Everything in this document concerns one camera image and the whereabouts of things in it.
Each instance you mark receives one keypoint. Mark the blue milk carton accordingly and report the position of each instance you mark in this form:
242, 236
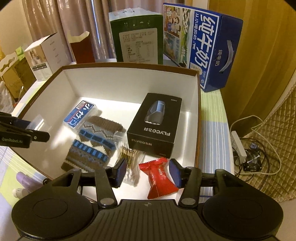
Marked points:
208, 58

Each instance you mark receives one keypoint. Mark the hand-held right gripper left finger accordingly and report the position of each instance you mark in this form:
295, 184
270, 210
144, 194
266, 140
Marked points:
121, 172

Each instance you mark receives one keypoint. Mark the brown storage box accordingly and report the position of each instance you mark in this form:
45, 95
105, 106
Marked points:
104, 88

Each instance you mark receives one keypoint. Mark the cardboard box with white cutout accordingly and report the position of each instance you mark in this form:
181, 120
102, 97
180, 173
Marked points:
13, 78

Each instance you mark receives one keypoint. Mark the brown blue knitted pouch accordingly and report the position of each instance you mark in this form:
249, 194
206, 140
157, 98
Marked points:
92, 143

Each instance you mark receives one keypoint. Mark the white plastic bag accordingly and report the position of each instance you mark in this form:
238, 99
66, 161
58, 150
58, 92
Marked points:
5, 97

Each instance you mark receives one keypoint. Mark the brown curtain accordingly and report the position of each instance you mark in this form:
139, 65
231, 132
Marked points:
92, 14

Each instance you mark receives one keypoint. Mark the red snack packet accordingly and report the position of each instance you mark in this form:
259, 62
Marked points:
157, 178

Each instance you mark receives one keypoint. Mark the bag of cotton swabs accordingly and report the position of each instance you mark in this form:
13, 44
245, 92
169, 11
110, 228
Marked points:
134, 162

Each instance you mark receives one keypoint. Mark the wooden door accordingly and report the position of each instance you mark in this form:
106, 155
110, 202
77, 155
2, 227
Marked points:
259, 46

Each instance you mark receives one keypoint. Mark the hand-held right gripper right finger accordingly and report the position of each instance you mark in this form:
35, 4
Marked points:
175, 173

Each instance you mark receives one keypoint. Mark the black shaver box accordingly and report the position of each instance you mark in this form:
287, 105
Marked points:
152, 136

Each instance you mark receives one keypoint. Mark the green white milk carton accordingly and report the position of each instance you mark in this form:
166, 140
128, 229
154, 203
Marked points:
138, 39

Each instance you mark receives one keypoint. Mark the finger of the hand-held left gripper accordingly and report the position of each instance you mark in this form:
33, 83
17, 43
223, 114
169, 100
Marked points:
22, 124
39, 136

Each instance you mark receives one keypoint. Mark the small black fan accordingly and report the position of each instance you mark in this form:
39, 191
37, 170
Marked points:
253, 161

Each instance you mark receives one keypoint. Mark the white power strip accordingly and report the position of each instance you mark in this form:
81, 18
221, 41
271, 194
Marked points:
238, 146

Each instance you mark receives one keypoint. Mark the white product box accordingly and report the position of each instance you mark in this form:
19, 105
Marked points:
41, 60

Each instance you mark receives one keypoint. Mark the quilted chair cover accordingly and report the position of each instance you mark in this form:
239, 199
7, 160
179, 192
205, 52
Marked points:
282, 120

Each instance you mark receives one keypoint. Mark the purple tube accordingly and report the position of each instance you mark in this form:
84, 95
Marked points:
25, 180

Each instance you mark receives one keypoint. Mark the clear case with blue label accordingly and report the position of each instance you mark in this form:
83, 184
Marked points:
78, 113

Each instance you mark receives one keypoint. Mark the dark red box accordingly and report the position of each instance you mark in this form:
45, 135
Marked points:
82, 52

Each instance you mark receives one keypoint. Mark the green white small box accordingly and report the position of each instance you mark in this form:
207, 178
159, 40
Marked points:
20, 52

